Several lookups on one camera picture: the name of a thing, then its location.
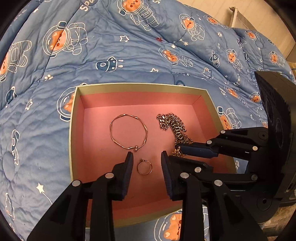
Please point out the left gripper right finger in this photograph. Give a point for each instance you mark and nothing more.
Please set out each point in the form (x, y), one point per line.
(228, 218)

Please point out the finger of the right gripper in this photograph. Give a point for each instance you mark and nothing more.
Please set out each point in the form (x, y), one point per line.
(204, 173)
(242, 143)

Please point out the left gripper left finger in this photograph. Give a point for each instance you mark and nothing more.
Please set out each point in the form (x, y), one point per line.
(66, 218)

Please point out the thin rose gold bangle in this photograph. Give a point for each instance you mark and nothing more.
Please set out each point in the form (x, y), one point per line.
(128, 132)

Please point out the pink lined jewelry box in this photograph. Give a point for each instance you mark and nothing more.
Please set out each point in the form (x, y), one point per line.
(92, 152)

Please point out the blue astronaut print quilt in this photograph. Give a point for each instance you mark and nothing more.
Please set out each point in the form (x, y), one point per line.
(50, 47)

